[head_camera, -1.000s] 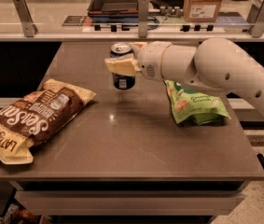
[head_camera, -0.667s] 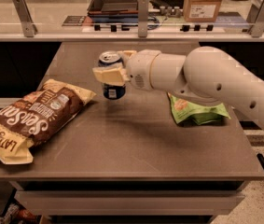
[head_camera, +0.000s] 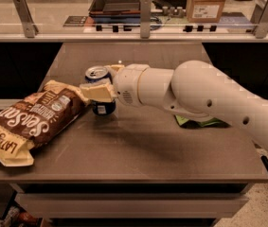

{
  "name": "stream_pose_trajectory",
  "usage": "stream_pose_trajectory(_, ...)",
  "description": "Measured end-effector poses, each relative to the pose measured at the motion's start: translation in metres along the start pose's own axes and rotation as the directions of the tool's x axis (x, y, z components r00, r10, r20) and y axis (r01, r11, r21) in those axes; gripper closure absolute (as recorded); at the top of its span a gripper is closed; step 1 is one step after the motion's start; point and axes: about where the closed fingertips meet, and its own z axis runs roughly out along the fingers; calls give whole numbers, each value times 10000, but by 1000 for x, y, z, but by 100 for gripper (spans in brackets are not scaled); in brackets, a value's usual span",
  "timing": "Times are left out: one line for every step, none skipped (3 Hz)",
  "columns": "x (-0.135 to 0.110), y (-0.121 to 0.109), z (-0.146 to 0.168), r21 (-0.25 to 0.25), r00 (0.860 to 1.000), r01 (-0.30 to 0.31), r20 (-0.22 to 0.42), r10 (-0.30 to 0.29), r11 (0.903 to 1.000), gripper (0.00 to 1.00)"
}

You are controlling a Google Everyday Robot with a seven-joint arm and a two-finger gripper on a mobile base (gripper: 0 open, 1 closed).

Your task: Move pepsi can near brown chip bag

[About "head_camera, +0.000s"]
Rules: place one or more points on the left metal glass bracket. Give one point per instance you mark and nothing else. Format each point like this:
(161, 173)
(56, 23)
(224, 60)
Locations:
(28, 25)

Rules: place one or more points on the blue pepsi can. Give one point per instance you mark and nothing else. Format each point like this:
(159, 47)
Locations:
(94, 74)

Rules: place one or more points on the right metal glass bracket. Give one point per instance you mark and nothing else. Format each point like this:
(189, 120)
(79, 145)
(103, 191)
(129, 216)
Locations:
(261, 27)

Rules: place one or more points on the metal glass bracket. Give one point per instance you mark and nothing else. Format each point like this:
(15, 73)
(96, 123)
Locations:
(145, 18)
(28, 25)
(261, 27)

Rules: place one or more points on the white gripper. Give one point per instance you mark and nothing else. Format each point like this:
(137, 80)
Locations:
(126, 83)

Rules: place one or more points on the open orange grey case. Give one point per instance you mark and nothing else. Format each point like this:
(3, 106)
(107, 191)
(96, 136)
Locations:
(114, 8)

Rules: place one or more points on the snack packets under table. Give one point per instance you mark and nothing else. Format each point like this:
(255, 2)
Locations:
(16, 217)

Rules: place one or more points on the green dang chip bag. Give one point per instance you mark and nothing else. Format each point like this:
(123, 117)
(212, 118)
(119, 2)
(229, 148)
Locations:
(190, 124)

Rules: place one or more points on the cardboard box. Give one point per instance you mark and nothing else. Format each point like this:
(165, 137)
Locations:
(204, 11)

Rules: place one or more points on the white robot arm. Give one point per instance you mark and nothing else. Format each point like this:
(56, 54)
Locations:
(195, 90)

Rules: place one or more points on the grey table drawer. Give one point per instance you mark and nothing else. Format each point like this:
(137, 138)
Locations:
(132, 205)

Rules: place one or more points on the middle metal glass bracket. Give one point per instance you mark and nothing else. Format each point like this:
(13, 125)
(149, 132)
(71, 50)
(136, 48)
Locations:
(145, 18)

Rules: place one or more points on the brown chip bag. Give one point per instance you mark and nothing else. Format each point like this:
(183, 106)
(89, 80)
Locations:
(35, 120)

